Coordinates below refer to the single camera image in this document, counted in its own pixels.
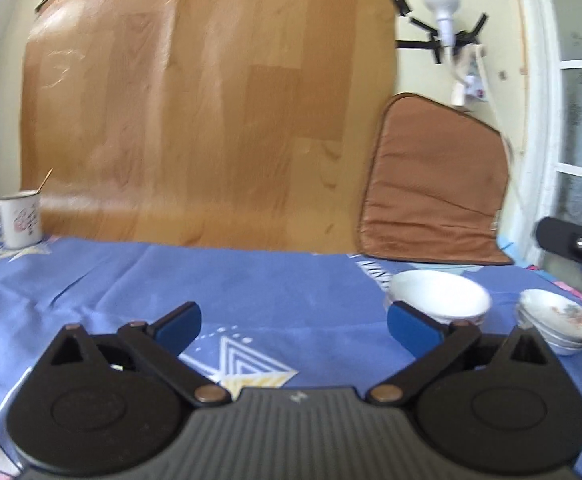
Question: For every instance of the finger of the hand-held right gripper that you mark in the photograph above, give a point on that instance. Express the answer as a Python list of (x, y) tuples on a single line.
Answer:
[(561, 235)]

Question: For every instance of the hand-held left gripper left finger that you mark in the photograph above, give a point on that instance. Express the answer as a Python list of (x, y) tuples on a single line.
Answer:
[(178, 327)]

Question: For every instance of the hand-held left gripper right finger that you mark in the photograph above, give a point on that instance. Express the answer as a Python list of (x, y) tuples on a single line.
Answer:
[(411, 327)]

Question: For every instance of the white bowl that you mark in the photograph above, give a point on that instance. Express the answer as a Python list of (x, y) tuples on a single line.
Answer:
[(436, 292), (473, 321)]

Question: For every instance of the blue printed blanket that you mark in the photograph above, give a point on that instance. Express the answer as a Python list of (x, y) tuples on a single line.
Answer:
[(271, 290)]

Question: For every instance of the brown cushion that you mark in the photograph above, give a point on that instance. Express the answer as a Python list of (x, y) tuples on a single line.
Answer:
[(431, 185)]

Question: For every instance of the white enamel mug pink print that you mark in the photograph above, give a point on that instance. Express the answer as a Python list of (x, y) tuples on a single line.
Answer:
[(18, 222)]

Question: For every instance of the thin wooden stick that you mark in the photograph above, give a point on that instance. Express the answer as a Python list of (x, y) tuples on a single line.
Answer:
[(45, 181)]

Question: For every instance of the wood-pattern vinyl sheet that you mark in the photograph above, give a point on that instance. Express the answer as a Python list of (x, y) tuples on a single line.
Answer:
[(196, 110)]

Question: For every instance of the white window frame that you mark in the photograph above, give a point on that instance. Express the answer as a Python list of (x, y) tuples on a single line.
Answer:
[(546, 110)]

